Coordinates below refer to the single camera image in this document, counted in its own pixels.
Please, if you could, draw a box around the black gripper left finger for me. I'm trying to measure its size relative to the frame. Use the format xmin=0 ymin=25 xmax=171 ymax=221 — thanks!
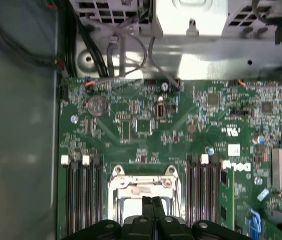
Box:
xmin=61 ymin=196 xmax=156 ymax=240

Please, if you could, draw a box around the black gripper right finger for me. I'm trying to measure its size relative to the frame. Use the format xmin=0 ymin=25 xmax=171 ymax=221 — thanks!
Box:
xmin=153 ymin=196 xmax=253 ymax=240

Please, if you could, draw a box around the metal wire locking lever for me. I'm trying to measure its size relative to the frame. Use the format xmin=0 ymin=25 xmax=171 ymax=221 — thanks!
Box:
xmin=173 ymin=184 xmax=183 ymax=219

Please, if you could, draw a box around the metal socket cover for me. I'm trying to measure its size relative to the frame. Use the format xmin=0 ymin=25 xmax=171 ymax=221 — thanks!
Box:
xmin=109 ymin=174 xmax=179 ymax=221

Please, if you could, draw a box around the CPU socket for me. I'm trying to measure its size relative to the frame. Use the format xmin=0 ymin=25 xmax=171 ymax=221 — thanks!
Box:
xmin=107 ymin=163 xmax=181 ymax=221

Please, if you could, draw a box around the blue slot latch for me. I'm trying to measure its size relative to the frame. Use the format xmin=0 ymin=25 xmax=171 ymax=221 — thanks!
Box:
xmin=247 ymin=206 xmax=261 ymax=240

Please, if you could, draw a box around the green RAM stick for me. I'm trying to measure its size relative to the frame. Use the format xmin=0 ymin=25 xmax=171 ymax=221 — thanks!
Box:
xmin=219 ymin=169 xmax=236 ymax=232

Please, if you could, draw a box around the green motherboard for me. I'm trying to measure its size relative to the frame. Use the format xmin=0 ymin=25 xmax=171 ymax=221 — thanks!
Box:
xmin=57 ymin=76 xmax=282 ymax=240

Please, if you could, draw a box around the silver coin battery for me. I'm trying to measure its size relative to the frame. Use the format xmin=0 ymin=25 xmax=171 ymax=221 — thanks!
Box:
xmin=87 ymin=95 xmax=109 ymax=118

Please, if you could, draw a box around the black PC case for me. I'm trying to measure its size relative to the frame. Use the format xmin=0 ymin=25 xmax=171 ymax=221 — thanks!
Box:
xmin=0 ymin=0 xmax=68 ymax=240

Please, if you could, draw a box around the silver drive cage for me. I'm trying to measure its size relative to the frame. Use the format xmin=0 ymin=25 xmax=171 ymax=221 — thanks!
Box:
xmin=69 ymin=0 xmax=282 ymax=81

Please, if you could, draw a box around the grey braided wire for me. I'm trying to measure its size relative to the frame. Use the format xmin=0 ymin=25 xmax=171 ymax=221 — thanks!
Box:
xmin=83 ymin=24 xmax=148 ymax=89

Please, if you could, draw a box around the black wire with red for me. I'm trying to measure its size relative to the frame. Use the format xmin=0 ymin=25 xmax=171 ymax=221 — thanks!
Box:
xmin=0 ymin=0 xmax=65 ymax=72

